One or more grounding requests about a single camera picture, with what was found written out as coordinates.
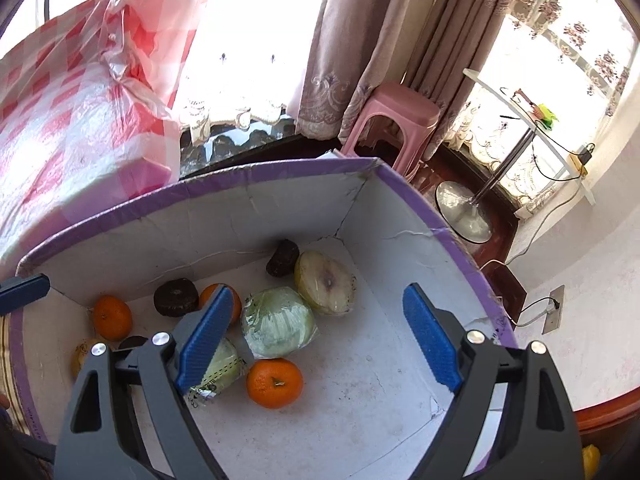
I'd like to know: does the orange tangerine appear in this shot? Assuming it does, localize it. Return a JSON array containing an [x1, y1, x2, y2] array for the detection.
[[198, 283, 242, 326], [245, 359, 305, 410], [92, 296, 134, 341]]

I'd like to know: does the green fruit with label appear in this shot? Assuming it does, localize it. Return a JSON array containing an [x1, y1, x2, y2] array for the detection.
[[186, 337, 246, 408]]

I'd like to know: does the large dark wrinkled fruit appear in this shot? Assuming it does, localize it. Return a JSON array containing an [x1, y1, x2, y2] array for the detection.
[[153, 278, 200, 318]]

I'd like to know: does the green fruit half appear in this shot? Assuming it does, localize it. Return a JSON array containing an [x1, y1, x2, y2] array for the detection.
[[240, 286, 318, 360]]

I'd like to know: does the small dark dried fruit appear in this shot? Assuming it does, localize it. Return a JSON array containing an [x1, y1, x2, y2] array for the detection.
[[266, 240, 299, 278]]

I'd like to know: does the yellow fruit half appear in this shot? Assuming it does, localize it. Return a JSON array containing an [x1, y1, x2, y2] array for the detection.
[[294, 250, 357, 316]]

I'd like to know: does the striped sofa cushion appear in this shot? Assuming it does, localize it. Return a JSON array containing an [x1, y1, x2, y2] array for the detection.
[[0, 314, 32, 436]]

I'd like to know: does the red checkered plastic tablecloth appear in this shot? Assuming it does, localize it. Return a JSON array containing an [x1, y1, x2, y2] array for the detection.
[[1, 0, 207, 278]]

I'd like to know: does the purple white cardboard box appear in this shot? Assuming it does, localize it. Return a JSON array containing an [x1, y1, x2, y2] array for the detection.
[[6, 159, 514, 479]]

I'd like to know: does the glass side table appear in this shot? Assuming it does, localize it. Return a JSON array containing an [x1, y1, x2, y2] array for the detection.
[[435, 68, 596, 245]]

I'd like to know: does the green yellow item on table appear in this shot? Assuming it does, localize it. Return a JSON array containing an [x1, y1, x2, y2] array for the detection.
[[533, 104, 558, 130]]

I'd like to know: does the pink plastic stool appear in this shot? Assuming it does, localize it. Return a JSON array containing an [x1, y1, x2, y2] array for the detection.
[[341, 82, 440, 180]]

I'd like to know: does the beige patterned curtain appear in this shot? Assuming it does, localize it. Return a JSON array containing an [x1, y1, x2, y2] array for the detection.
[[295, 0, 511, 160]]

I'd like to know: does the wall power socket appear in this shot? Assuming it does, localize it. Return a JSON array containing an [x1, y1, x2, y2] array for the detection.
[[541, 285, 565, 335]]

